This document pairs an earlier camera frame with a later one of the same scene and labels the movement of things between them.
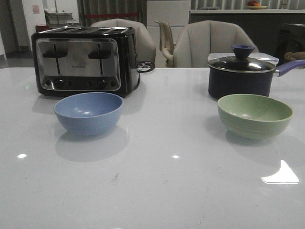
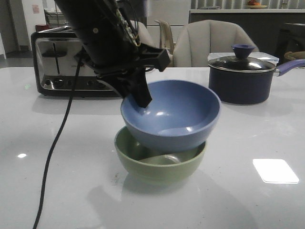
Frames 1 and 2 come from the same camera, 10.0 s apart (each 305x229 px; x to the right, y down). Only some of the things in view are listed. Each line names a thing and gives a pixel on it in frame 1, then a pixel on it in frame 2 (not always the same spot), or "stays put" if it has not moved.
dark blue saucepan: x=222 y=84 stays put
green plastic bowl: x=253 y=117 to x=166 y=168
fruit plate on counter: x=252 y=5 stays put
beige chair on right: x=192 y=45 stays put
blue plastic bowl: x=88 y=113 to x=178 y=117
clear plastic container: x=264 y=57 stays put
